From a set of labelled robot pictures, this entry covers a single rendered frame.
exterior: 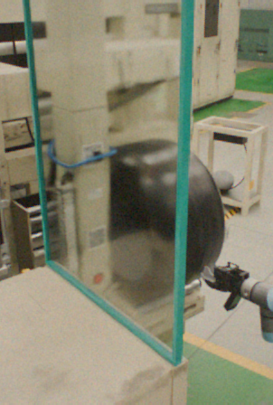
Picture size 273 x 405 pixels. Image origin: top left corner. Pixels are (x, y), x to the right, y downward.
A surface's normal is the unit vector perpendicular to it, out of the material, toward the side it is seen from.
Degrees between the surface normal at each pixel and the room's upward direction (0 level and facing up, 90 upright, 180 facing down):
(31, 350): 0
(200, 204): 62
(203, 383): 0
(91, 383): 0
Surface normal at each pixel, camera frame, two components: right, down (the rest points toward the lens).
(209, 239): 0.62, 0.29
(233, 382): 0.00, -0.91
